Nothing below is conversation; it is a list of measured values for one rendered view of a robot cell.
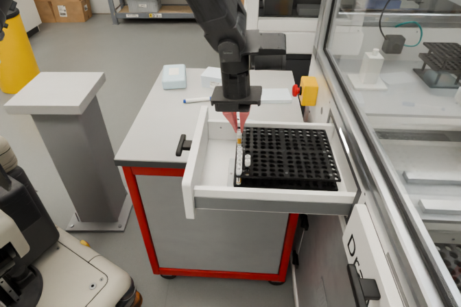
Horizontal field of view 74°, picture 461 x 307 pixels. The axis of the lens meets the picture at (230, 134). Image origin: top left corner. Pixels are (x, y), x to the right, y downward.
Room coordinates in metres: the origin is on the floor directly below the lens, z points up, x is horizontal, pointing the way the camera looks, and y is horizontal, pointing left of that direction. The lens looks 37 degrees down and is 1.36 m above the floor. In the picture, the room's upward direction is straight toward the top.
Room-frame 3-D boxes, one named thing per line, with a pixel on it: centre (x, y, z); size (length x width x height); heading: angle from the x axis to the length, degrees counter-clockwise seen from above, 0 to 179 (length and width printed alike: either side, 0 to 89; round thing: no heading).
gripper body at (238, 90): (0.56, -0.01, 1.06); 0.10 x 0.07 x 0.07; 82
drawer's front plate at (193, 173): (0.55, 0.08, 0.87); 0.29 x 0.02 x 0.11; 177
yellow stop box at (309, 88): (0.86, -0.25, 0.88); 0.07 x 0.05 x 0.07; 177
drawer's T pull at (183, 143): (0.55, 0.10, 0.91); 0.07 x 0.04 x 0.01; 177
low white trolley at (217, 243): (0.96, 0.03, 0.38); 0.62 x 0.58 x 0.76; 177
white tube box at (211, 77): (1.12, 0.04, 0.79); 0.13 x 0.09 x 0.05; 72
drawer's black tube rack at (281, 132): (0.54, -0.12, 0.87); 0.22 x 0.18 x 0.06; 87
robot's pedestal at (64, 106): (1.10, 0.70, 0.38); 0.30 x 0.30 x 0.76; 0
